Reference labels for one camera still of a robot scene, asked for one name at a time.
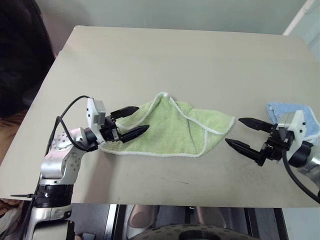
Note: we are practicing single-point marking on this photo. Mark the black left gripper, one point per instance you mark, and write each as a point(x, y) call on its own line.
point(110, 131)

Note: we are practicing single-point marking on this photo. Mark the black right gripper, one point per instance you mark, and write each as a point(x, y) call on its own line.
point(273, 147)

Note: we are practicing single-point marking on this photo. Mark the green fluffy towel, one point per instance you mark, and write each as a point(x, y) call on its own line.
point(162, 130)

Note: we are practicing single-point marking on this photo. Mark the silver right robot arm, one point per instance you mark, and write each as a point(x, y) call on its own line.
point(300, 155)

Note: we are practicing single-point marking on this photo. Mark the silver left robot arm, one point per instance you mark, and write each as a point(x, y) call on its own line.
point(57, 160)

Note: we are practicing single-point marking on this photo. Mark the blue fluffy towel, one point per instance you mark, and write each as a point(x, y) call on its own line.
point(282, 107)

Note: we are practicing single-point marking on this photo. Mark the grey rounded shape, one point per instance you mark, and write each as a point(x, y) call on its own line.
point(140, 220)

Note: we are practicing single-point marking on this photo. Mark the dark rounded shape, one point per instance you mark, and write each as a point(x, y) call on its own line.
point(195, 233)

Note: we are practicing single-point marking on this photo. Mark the black zip tie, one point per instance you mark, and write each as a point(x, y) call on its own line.
point(22, 195)

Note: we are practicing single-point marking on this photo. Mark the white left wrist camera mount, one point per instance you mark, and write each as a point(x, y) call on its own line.
point(90, 117)

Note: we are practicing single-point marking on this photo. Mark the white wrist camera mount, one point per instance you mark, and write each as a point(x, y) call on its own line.
point(90, 117)
point(298, 125)

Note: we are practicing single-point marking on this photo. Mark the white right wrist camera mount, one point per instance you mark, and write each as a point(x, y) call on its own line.
point(298, 125)

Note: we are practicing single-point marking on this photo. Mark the black table frame bar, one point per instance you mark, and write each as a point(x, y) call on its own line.
point(115, 222)
point(265, 225)

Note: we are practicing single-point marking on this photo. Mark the white wall pipe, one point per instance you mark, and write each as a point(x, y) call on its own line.
point(296, 17)

